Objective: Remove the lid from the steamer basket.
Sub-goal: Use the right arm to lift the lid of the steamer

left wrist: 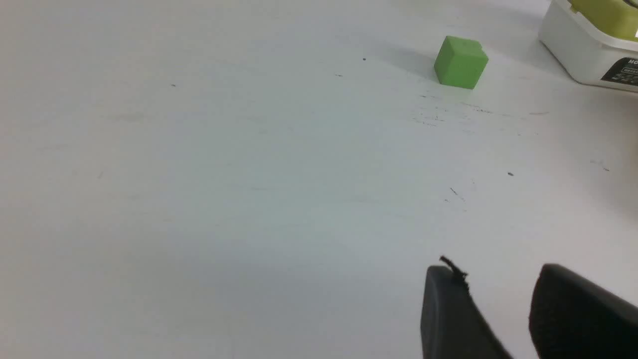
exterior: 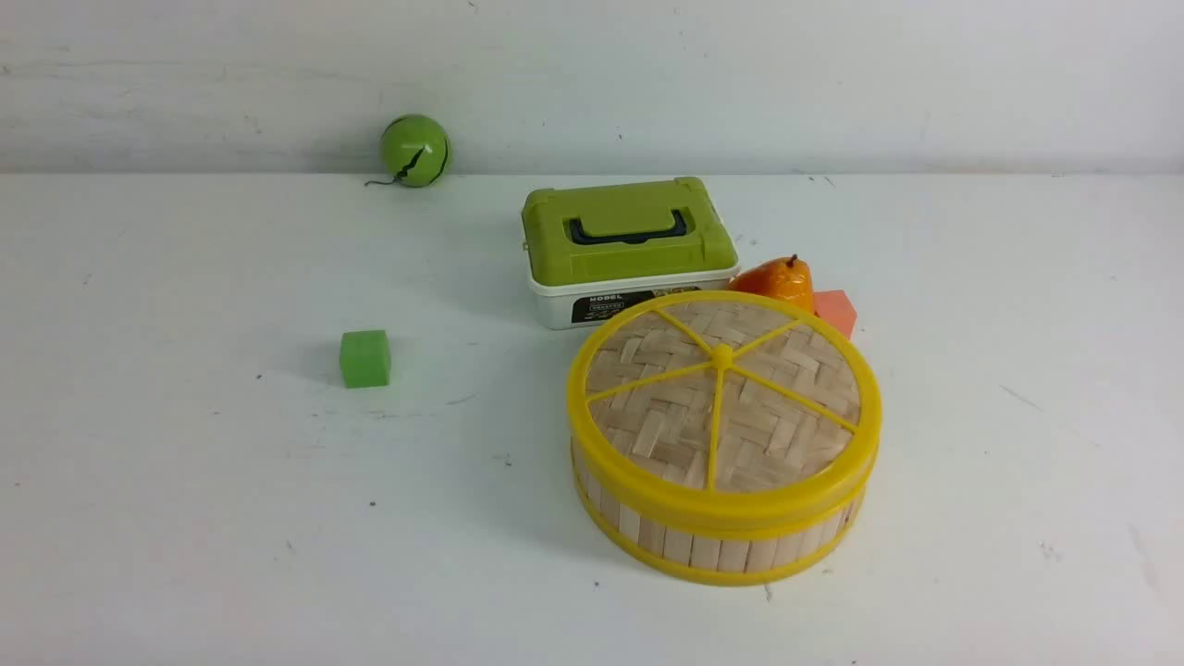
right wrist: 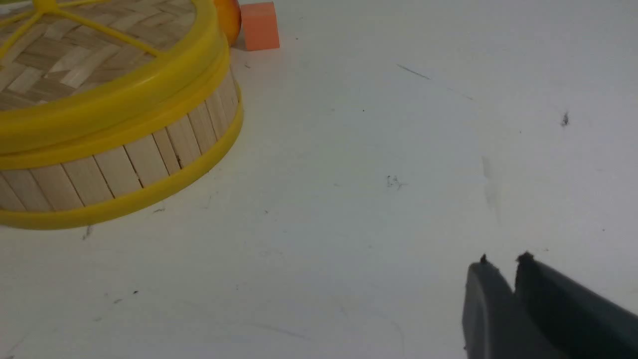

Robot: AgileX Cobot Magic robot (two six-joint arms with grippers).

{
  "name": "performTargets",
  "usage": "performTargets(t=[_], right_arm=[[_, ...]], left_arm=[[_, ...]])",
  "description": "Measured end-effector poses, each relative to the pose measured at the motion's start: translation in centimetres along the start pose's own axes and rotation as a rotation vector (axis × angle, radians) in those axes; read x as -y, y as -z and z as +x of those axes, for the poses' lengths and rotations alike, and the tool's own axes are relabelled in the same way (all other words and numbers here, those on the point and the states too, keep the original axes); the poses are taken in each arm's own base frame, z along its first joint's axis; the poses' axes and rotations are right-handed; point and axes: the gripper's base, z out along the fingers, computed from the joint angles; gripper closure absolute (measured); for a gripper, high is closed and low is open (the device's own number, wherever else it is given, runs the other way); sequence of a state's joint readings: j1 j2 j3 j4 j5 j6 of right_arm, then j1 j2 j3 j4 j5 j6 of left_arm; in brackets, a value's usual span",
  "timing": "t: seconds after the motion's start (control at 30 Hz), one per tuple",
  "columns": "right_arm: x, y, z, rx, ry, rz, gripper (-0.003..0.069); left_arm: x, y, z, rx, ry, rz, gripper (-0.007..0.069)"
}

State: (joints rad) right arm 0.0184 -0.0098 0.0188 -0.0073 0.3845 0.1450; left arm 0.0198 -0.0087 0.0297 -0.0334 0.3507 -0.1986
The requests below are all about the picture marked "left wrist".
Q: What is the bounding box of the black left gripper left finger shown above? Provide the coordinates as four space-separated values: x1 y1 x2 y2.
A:
421 255 512 359

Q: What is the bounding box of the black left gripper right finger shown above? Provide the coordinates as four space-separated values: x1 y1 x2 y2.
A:
528 263 638 359

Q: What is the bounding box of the green and white lunch box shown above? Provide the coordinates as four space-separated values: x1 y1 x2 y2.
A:
538 0 638 92

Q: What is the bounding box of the green cube block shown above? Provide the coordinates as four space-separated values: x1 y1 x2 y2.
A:
434 35 488 90

